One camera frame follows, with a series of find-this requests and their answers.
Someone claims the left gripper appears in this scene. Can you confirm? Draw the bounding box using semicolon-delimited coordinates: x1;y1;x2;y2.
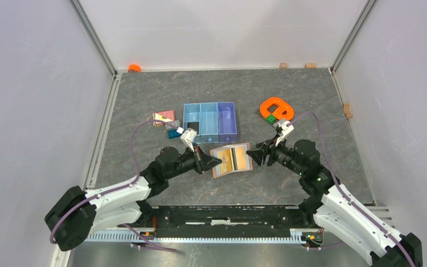
166;142;222;180

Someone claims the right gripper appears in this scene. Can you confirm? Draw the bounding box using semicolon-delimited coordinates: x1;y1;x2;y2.
245;133;305;176

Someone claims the brown leather card holder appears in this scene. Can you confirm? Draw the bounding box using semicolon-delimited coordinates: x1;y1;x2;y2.
210;142;253;179

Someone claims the black credit card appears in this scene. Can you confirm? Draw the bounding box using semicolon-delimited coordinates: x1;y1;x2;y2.
187;121;200;134

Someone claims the orange credit card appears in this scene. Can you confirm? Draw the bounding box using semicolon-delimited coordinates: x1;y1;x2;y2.
214;148;234;176

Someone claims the gold striped credit card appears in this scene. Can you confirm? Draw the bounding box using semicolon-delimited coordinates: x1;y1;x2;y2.
231;144;251;171

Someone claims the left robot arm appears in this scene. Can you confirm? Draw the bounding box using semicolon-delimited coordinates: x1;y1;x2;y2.
44;146;222;251

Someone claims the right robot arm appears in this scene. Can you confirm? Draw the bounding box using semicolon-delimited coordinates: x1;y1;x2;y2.
247;140;423;266

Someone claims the green toy brick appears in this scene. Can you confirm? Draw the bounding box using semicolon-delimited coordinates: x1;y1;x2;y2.
266;114;276;123

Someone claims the blue purple drawer organizer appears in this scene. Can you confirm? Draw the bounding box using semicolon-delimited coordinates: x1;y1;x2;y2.
182;102;238;144

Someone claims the blue toy brick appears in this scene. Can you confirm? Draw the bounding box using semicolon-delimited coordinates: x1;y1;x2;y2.
167;128;182;139

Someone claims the clear toy brick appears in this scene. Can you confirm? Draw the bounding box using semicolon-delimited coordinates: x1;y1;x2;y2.
165;120;181;130

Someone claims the pink wooden puzzle block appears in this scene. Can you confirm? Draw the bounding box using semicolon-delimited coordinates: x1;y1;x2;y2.
152;110;176;122

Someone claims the wooden arch block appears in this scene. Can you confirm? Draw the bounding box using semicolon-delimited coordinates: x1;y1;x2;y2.
342;103;353;120

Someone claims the wooden block right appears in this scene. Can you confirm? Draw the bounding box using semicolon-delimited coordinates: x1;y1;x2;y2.
305;63;317;69

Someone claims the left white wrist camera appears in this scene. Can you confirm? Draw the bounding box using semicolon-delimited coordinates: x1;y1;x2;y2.
176;127;197;152

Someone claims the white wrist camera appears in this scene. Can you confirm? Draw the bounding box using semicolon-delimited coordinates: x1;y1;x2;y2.
176;127;197;152
273;119;294;147

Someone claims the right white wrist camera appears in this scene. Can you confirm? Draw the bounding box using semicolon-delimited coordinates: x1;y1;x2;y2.
273;119;294;147

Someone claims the dark transparent base plate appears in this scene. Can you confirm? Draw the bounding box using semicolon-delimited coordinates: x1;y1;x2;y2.
255;108;289;129

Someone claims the orange plastic ring toy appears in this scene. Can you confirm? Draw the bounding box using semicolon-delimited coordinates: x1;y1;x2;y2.
259;97;295;121

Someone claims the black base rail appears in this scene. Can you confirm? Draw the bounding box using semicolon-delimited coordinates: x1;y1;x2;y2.
131;205;318;238

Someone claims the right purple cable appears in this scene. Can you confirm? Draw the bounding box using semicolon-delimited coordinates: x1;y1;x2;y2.
289;111;417;267

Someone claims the purple cable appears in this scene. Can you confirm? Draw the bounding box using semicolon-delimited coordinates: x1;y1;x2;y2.
48;120;185;253
289;111;417;267

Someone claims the white cable duct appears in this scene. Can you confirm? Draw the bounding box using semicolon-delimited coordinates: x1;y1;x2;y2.
85;229;311;245

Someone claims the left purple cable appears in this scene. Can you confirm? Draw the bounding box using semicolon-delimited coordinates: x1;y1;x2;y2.
48;120;185;253

